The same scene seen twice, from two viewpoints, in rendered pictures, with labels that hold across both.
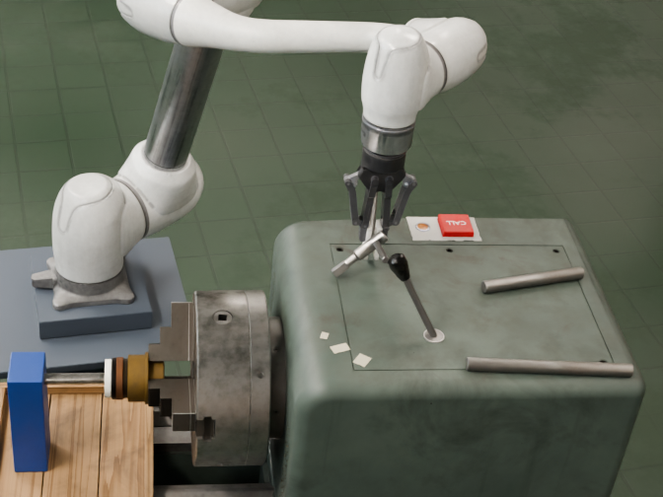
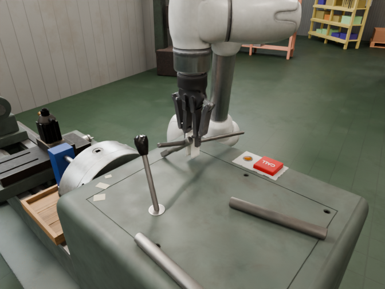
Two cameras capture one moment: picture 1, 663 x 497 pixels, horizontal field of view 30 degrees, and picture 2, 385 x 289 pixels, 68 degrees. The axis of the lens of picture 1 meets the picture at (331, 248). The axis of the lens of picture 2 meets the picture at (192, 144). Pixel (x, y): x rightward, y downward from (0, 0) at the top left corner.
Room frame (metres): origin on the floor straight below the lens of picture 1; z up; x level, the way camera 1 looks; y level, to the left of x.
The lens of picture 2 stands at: (1.38, -0.62, 1.69)
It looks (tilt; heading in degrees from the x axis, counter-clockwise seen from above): 29 degrees down; 52
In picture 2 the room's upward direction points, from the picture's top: straight up
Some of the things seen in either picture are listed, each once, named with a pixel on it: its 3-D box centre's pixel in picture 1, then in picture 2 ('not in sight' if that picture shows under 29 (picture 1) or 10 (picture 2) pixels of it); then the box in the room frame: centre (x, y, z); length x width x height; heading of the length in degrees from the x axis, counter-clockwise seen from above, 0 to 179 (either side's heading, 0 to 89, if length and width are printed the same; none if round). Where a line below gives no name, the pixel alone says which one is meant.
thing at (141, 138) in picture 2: (399, 266); (142, 144); (1.64, -0.11, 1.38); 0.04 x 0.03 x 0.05; 101
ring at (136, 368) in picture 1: (138, 378); not in sight; (1.61, 0.32, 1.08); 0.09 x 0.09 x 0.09; 11
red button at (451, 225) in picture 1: (455, 227); (268, 166); (1.95, -0.23, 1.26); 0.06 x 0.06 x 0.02; 11
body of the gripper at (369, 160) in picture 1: (382, 167); (192, 89); (1.81, -0.07, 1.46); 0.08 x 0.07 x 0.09; 101
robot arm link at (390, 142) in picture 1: (387, 130); (192, 59); (1.81, -0.07, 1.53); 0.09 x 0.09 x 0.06
